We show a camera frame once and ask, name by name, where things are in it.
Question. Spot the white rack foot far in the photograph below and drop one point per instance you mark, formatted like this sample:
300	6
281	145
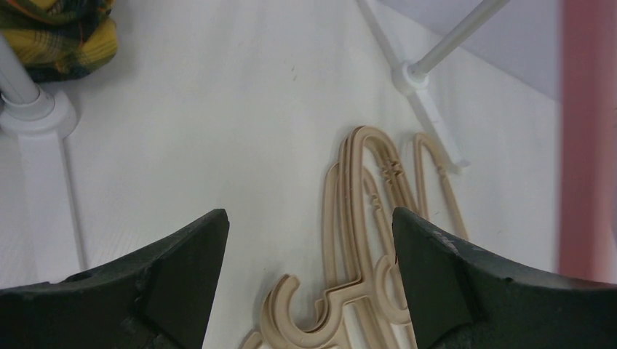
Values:
417	92

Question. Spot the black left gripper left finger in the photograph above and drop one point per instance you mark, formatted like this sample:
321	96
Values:
159	296

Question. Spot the grey rack far pole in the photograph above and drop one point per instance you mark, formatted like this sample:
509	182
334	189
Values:
454	38

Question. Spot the white rack foot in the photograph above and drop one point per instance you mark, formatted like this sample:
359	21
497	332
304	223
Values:
40	129
417	92

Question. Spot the white rack left pole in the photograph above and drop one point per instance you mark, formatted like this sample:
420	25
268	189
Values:
16	85

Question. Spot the yellow plaid cloth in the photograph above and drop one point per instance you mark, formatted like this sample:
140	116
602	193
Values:
60	40

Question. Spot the white rack foot near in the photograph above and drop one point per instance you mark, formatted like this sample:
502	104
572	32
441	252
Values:
40	129

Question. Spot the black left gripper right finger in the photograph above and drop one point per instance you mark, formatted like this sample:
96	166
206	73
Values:
460	295

